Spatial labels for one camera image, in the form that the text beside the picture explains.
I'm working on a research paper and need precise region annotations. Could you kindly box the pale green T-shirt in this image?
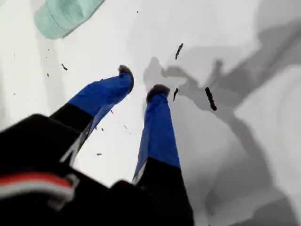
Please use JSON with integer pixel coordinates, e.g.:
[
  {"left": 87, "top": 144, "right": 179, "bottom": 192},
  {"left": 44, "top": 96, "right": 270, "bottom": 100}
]
[{"left": 33, "top": 0, "right": 106, "bottom": 40}]

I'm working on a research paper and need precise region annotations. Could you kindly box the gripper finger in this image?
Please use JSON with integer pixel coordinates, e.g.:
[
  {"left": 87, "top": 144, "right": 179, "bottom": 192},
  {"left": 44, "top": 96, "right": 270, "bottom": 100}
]
[
  {"left": 131, "top": 84, "right": 195, "bottom": 226},
  {"left": 49, "top": 65, "right": 135, "bottom": 167}
]

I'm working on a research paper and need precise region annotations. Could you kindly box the red white servo wire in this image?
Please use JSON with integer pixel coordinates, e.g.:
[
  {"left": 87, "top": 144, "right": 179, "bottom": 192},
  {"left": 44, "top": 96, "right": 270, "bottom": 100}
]
[{"left": 0, "top": 172, "right": 80, "bottom": 209}]

